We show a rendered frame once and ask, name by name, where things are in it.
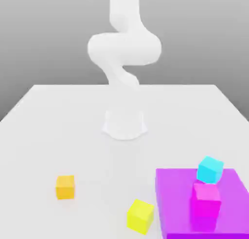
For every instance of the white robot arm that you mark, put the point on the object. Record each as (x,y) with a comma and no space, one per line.
(124,48)

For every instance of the small orange cube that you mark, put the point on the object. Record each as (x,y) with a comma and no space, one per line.
(65,187)

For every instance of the small cyan cube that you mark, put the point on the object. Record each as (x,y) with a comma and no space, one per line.
(210,170)

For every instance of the small yellow cube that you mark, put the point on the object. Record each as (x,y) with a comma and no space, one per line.
(140,216)

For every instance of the small magenta cube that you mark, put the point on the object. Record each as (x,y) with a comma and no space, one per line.
(206,204)

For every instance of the large purple box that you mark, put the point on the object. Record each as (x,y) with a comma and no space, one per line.
(175,200)

